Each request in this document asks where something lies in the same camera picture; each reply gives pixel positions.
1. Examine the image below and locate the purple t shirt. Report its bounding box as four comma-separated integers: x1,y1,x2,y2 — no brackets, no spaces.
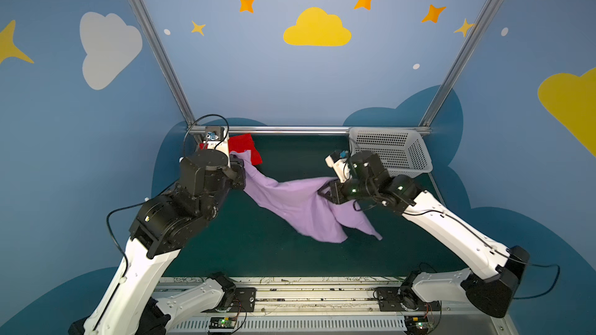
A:
234,151,383,243

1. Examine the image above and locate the white plastic laundry basket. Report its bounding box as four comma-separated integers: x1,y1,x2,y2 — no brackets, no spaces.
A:
349,127,433,178

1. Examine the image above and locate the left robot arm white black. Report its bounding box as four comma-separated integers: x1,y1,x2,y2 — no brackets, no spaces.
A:
68,149,246,334

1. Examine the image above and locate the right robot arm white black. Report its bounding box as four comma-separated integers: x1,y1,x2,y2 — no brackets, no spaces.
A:
318,150,529,318

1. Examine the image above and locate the folded red t shirt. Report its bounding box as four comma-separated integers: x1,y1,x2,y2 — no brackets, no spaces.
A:
196,134,262,168

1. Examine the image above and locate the rear horizontal aluminium bar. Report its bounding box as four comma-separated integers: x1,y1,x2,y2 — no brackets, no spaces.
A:
188,124,432,136

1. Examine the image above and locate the left controller circuit board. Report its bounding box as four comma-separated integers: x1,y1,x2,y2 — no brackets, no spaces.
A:
208,317,237,332

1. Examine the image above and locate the controller circuit board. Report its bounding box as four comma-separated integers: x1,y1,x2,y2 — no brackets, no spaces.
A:
208,317,237,332
404,316,430,335

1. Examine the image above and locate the right controller circuit board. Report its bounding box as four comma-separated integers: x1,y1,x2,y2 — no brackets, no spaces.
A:
404,316,430,335

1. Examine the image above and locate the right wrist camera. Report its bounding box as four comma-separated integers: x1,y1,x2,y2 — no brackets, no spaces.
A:
325,150,352,183

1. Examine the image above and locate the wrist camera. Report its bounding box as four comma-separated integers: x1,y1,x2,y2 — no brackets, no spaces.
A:
203,126,229,155
325,150,352,183

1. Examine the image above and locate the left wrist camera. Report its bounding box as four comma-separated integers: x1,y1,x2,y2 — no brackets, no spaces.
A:
203,126,229,155

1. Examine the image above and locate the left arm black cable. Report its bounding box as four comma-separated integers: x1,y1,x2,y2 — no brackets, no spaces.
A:
105,113,231,266

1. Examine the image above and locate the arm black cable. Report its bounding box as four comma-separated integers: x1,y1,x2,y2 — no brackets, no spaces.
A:
105,113,231,266
402,208,562,301

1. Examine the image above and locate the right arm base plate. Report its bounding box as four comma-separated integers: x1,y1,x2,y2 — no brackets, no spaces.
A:
373,287,442,312

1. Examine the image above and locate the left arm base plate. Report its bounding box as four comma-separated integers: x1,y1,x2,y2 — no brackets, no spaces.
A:
205,288,257,313

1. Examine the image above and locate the aluminium rail base frame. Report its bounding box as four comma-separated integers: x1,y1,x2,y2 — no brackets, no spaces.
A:
169,277,518,334

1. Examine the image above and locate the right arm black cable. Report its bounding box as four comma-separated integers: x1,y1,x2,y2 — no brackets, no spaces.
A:
402,208,562,301

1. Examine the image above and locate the left slanted aluminium post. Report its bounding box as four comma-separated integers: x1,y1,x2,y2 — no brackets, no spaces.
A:
127,0,196,129

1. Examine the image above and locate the slanted aluminium post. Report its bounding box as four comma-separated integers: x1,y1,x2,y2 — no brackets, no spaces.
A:
418,0,504,131
127,0,196,129

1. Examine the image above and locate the right slanted aluminium post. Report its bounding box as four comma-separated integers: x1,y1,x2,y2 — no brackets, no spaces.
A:
418,0,504,131

